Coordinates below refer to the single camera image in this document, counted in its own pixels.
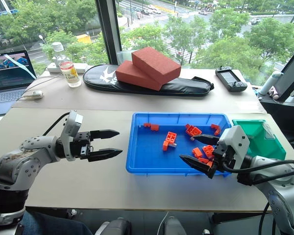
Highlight red-orange plastic part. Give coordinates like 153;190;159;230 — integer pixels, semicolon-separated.
185;123;202;137

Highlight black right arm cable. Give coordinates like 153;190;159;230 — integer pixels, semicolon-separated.
222;159;294;186

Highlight green plastic bin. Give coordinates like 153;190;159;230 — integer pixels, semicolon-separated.
232;119;287;161

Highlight black window frame post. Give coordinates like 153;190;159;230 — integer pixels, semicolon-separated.
95;0;123;66

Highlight black racket bag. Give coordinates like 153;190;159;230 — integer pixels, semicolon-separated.
82;64;215;97

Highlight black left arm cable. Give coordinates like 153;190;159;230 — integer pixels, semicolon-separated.
42;112;71;137

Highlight white small adapter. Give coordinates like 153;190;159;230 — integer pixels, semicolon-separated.
23;90;44;100

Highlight blue plastic tray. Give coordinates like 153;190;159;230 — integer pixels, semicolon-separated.
125;112;234;178

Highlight white power strip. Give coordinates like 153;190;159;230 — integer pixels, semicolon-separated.
47;62;89;74

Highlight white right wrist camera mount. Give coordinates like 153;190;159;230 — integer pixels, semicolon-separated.
219;125;251;170

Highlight white thermos bottle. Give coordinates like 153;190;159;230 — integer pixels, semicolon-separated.
259;71;284;96

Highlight red L-shaped plastic piece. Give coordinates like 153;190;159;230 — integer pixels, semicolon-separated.
210;123;221;136

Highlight blue denim cloth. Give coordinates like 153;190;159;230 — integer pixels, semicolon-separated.
21;211;93;235

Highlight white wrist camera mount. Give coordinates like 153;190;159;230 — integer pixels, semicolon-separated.
219;125;251;170
59;110;84;162

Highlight white thin cable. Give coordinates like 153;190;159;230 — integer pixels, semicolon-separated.
16;72;62;101

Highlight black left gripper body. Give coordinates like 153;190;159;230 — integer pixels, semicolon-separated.
72;131;93;160

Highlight open laptop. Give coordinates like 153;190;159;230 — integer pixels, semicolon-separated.
0;49;38;117

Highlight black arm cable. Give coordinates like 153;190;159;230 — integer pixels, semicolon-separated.
222;159;294;186
42;112;71;137

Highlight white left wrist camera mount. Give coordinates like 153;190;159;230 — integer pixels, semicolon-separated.
59;110;84;162

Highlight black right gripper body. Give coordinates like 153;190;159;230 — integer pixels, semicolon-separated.
211;140;232;172

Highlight clear plastic drink bottle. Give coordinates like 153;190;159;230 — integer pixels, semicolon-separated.
51;42;82;89

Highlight black monitor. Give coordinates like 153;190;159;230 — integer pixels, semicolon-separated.
273;45;294;102

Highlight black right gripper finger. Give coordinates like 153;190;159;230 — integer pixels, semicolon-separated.
179;154;218;180
193;134;221;146

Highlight red studded plastic brick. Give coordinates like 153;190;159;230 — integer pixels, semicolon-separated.
202;144;215;159

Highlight white hanging cable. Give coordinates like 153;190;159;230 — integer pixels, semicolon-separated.
160;211;170;235

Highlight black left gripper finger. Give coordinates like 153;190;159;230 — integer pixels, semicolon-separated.
87;148;123;163
89;129;120;141

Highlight black handheld controller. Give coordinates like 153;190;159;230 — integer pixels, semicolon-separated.
215;66;248;93

